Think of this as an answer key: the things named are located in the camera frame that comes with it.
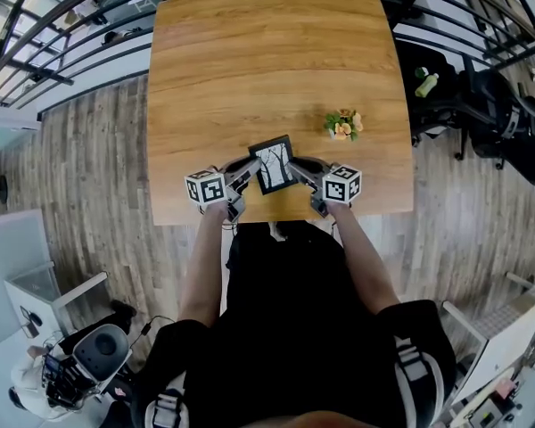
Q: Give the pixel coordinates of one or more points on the black picture frame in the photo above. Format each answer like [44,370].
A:
[274,167]

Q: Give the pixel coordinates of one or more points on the potted orange flower plant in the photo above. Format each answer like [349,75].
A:
[343,127]

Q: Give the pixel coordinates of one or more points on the person's right forearm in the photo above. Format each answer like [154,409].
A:
[365,261]

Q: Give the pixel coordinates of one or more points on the person's left forearm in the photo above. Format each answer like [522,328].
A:
[205,270]

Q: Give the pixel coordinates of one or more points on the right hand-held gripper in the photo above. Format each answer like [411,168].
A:
[341,185]

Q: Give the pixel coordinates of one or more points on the grey-backed office chair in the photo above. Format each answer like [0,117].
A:
[102,346]

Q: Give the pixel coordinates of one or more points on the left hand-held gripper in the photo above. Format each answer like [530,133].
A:
[205,187]

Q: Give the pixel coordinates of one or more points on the black round stand base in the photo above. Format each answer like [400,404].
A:
[2,190]

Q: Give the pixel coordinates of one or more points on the dark green bottle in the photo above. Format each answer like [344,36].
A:
[422,72]

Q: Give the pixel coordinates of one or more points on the light green bottle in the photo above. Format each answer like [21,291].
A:
[425,86]

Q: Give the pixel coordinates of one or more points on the white partition panel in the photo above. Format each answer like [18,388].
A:
[13,243]

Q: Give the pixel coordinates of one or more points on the white desk with phone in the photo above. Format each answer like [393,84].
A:
[49,319]

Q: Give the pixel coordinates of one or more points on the black bag with pink emblem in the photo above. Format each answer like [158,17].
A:
[118,395]

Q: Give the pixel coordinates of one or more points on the black office chair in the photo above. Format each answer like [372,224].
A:
[495,118]
[441,114]

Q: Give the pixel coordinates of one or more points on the person's black clothing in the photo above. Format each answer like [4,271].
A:
[294,328]

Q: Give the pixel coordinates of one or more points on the black camera equipment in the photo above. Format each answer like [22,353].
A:
[67,381]

